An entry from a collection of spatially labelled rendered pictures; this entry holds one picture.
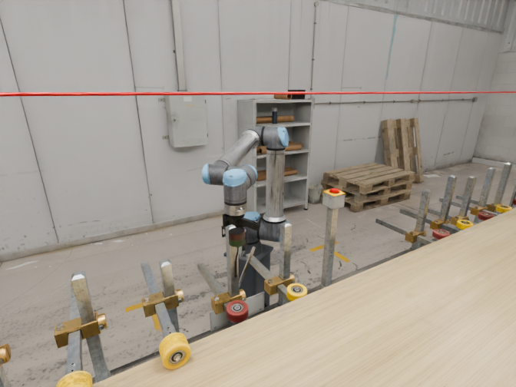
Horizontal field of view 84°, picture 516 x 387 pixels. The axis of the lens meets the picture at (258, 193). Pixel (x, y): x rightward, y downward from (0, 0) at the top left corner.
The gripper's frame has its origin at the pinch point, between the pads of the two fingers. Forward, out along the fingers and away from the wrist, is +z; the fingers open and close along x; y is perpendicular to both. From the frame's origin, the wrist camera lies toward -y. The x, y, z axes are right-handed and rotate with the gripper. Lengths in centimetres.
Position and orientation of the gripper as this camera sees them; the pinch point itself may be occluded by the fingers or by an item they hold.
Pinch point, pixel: (241, 254)
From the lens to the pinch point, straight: 126.9
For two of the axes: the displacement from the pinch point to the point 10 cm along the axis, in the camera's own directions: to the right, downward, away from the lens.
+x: 4.9, 2.9, -8.2
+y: -8.7, 1.7, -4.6
